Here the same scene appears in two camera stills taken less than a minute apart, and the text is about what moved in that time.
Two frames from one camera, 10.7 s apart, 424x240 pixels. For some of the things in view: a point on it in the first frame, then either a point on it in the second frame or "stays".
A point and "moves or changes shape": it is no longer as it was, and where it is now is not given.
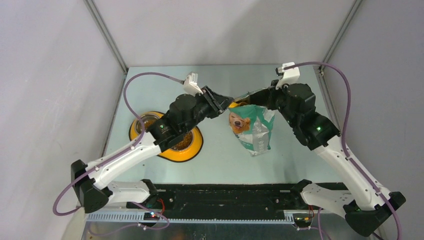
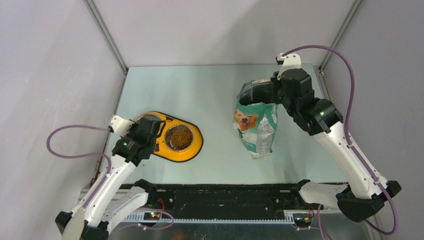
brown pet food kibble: (185, 143) stays
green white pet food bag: (252, 125) moves or changes shape
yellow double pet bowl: (187, 149) stays
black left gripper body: (206, 108) to (134, 127)
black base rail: (234, 197) stays
